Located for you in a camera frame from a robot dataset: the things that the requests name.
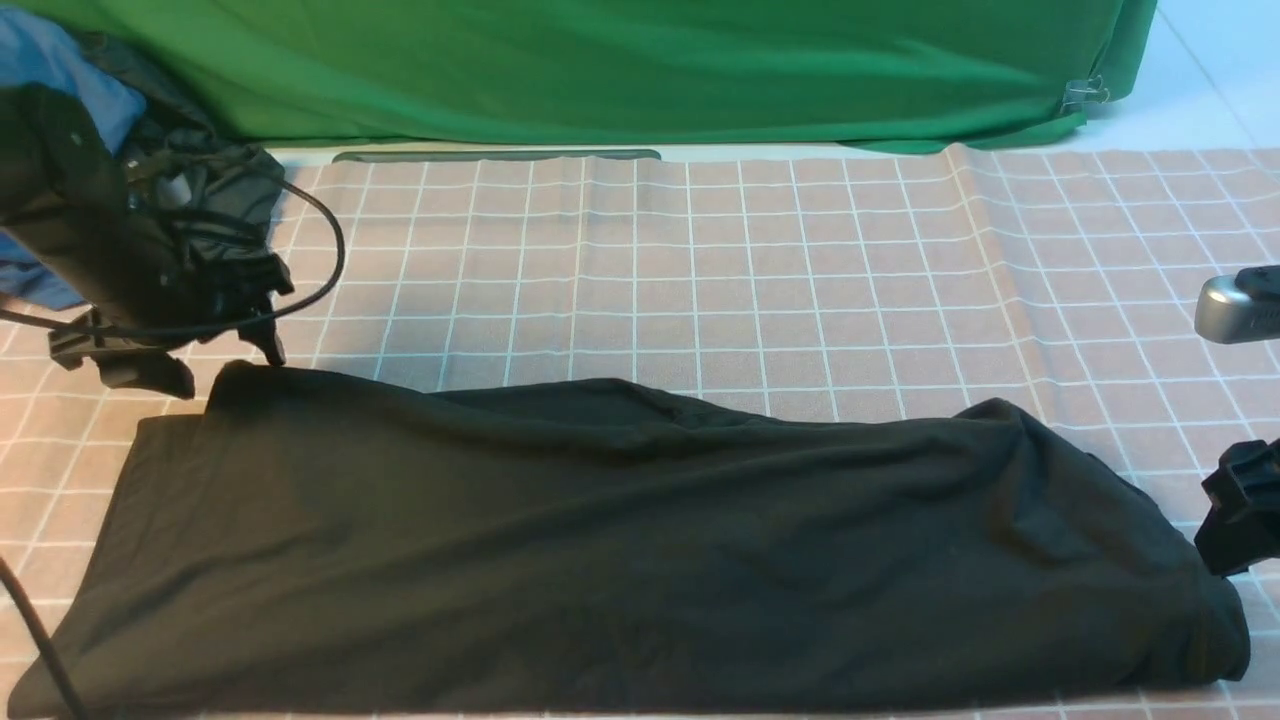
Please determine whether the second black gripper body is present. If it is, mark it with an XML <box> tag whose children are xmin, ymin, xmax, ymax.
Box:
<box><xmin>1194</xmin><ymin>439</ymin><xmax>1279</xmax><ymax>577</ymax></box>

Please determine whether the pink checkered tablecloth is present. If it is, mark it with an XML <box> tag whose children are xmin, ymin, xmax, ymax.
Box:
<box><xmin>0</xmin><ymin>145</ymin><xmax>1280</xmax><ymax>720</ymax></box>

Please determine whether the metal binder clip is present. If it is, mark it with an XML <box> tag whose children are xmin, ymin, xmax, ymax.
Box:
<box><xmin>1059</xmin><ymin>74</ymin><xmax>1111</xmax><ymax>115</ymax></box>

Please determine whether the black and gray robot arm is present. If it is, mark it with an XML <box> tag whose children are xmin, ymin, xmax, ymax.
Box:
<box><xmin>3</xmin><ymin>90</ymin><xmax>1277</xmax><ymax>597</ymax></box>

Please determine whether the gray long-sleeved shirt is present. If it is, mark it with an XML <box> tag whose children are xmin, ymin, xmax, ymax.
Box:
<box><xmin>52</xmin><ymin>363</ymin><xmax>1251</xmax><ymax>716</ymax></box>

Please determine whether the blue garment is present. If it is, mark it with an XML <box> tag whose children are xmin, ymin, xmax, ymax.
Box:
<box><xmin>1</xmin><ymin>5</ymin><xmax>146</xmax><ymax>311</ymax></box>

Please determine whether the dark navy crumpled garment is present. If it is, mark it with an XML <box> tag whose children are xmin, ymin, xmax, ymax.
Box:
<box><xmin>72</xmin><ymin>31</ymin><xmax>285</xmax><ymax>265</ymax></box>

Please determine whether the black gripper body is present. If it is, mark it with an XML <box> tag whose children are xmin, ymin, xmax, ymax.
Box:
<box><xmin>47</xmin><ymin>145</ymin><xmax>296</xmax><ymax>401</ymax></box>

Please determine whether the green backdrop cloth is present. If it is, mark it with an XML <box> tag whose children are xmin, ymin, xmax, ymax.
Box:
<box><xmin>23</xmin><ymin>1</ymin><xmax>1156</xmax><ymax>154</ymax></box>

